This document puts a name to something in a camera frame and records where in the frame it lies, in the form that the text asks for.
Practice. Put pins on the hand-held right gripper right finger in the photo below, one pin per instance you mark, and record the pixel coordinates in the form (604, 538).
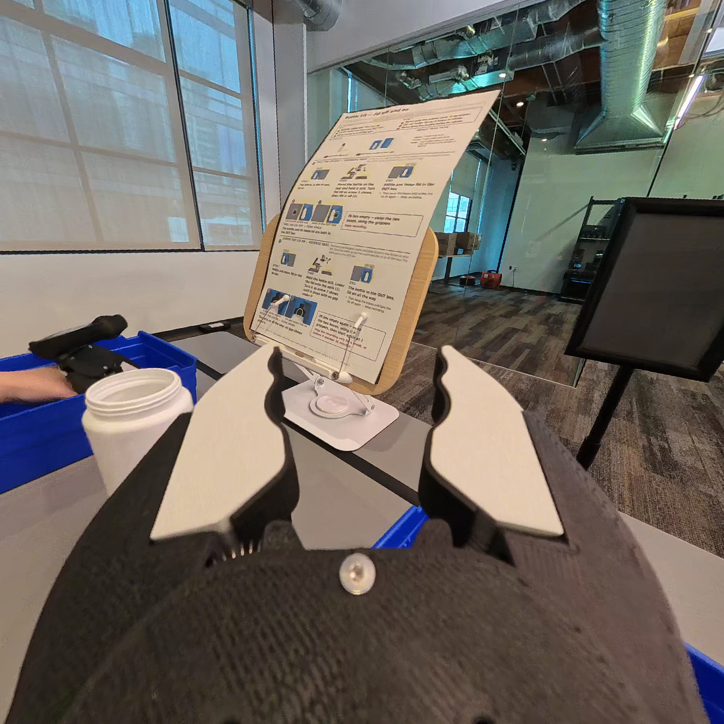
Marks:
(492, 452)

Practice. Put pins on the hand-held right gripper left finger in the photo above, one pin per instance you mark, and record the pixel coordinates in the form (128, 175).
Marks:
(220, 452)

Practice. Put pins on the white plastic bottle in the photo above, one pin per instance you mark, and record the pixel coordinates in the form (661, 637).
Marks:
(136, 430)

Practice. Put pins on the blue plastic bin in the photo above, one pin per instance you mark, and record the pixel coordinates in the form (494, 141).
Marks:
(34, 441)
(401, 531)

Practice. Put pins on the person's left hand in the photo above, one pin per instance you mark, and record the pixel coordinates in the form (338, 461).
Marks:
(34, 384)

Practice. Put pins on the black device on floor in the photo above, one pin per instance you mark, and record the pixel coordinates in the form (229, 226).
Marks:
(213, 326)

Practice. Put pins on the white stand base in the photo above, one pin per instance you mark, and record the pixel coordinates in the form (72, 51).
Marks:
(362, 430)

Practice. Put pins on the red floor appliance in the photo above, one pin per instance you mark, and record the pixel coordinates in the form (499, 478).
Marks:
(491, 280)

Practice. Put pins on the black storage shelf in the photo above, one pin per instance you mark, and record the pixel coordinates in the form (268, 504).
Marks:
(582, 266)

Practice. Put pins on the stacked cardboard boxes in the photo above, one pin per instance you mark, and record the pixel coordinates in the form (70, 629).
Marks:
(458, 243)

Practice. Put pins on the black framed panel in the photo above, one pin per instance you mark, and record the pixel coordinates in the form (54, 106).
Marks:
(650, 283)

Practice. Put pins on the large window with blinds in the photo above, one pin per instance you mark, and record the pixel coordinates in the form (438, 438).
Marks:
(113, 113)

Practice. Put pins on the printed instruction sheet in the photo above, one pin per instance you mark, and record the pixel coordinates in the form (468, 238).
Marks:
(367, 226)

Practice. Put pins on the silver ventilation duct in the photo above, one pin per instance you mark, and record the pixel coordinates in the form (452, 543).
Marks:
(622, 85)

